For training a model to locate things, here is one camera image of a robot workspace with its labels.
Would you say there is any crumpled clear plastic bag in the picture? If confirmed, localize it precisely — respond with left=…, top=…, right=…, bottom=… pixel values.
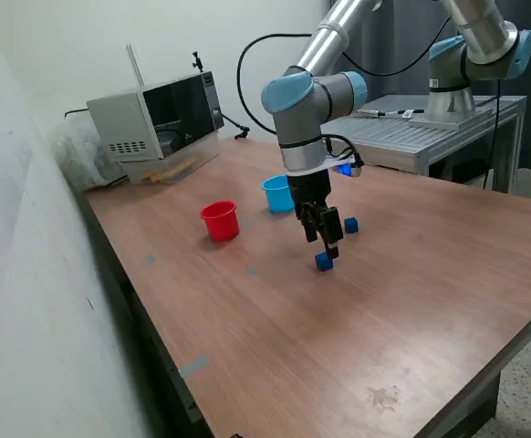
left=47, top=112, right=129, bottom=193

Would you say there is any thin white rod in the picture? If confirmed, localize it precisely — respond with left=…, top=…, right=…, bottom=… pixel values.
left=125, top=43, right=146, bottom=89

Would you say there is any silver and black connector cable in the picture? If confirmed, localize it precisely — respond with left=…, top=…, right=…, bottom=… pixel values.
left=355, top=107, right=427, bottom=120

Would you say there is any aluminium profile platform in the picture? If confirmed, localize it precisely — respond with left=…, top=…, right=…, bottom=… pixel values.
left=318, top=94, right=528, bottom=193

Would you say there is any black gooseneck clamp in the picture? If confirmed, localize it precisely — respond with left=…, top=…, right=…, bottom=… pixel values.
left=221, top=112, right=252, bottom=141

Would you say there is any blue plastic cup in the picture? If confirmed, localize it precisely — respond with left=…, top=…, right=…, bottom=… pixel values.
left=261, top=173, right=297, bottom=214

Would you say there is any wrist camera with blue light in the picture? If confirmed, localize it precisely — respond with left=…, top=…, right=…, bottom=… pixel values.
left=332, top=153, right=365, bottom=179

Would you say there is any aluminium robot mounting plate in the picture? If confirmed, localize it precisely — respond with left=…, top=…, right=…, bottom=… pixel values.
left=407, top=105, right=494, bottom=130

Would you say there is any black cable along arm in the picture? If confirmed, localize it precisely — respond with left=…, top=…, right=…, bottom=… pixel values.
left=235, top=17, right=452, bottom=136

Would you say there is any red plastic cup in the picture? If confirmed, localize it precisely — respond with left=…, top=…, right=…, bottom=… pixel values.
left=199, top=200, right=241, bottom=244

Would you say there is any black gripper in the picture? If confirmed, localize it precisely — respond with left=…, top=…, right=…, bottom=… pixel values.
left=286, top=169, right=344, bottom=260

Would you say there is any light wooden plank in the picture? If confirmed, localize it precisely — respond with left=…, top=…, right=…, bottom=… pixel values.
left=139, top=157, right=199, bottom=184

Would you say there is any long grey-blue tape piece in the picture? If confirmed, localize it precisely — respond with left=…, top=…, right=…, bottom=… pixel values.
left=178, top=356, right=210, bottom=381

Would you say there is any silver microwave oven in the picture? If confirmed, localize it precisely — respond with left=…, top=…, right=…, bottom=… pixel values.
left=85, top=70, right=227, bottom=162

